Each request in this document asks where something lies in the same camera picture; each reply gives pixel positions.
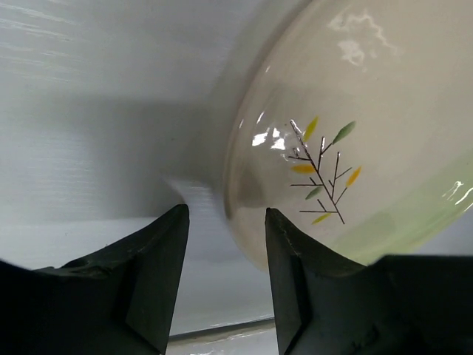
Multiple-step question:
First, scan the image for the white taped cover panel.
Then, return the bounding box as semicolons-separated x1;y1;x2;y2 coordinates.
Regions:
166;319;279;355

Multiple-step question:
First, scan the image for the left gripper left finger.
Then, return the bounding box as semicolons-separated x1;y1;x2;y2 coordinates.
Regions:
1;204;189;354

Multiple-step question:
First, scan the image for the green and cream plate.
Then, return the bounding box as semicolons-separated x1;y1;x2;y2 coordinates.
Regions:
224;1;472;270

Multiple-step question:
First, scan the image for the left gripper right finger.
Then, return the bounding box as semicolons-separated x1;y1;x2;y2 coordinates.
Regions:
265;209;472;354

